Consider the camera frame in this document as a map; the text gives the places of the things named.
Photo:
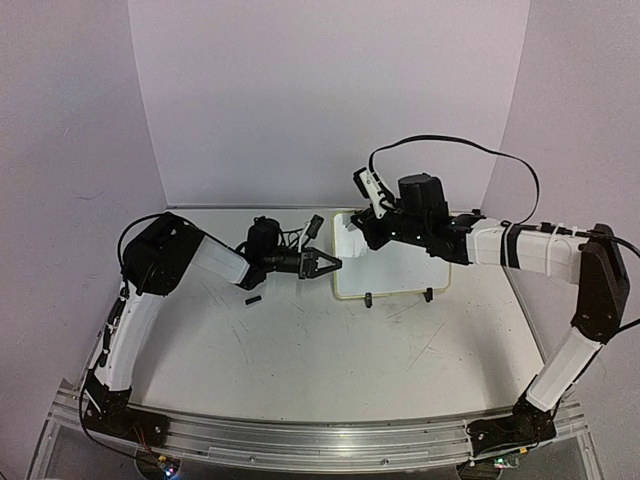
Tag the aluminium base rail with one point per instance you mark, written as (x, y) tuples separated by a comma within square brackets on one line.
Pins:
[(361, 447)]

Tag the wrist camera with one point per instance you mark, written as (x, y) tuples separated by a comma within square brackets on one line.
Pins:
[(310, 231), (375, 190)]

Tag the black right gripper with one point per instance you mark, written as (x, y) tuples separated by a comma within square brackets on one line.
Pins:
[(373, 239)]

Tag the left green circuit board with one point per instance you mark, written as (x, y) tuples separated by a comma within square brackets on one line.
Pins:
[(152, 466)]

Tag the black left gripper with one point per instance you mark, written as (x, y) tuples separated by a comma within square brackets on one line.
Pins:
[(311, 263)]

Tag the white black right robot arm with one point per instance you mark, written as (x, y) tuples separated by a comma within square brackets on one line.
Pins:
[(588, 259)]

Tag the yellow framed small whiteboard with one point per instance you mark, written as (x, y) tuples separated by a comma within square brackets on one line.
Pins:
[(394, 269)]

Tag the black marker cap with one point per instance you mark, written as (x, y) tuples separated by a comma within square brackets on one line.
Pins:
[(253, 300)]

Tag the green circuit board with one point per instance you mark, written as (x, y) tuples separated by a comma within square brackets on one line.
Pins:
[(509, 460), (152, 466)]

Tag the right green circuit board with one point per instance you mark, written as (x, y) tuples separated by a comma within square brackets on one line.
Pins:
[(509, 460)]

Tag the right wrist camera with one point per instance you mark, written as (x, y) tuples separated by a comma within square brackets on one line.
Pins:
[(375, 190)]

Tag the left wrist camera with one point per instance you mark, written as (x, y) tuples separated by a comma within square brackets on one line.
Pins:
[(310, 231)]

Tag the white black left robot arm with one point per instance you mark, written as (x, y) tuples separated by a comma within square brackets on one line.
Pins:
[(152, 266)]

